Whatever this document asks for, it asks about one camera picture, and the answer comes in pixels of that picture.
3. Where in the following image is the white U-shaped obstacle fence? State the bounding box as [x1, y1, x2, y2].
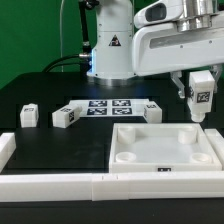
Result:
[0, 129, 224, 202]

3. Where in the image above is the white square tabletop part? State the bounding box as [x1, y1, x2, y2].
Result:
[109, 123, 223, 173]

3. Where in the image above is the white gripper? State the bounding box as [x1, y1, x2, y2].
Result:
[169, 64, 224, 100]

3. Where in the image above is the grey thin cable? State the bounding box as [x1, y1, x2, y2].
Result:
[59, 0, 66, 73]

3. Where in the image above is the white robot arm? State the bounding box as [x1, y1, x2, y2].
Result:
[79, 0, 224, 97]

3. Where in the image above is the white sheet with tags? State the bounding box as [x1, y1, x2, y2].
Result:
[69, 99, 149, 117]

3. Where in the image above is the black cable at base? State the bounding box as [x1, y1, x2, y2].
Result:
[42, 53, 92, 73]

